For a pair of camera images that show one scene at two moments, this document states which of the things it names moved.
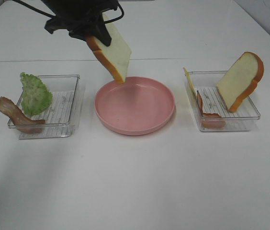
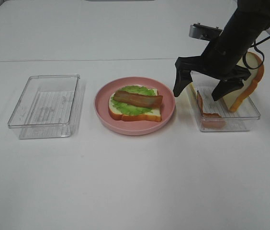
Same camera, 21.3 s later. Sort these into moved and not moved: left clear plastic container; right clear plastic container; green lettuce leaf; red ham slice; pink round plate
Moved: green lettuce leaf
Not moved: pink round plate; red ham slice; right clear plastic container; left clear plastic container
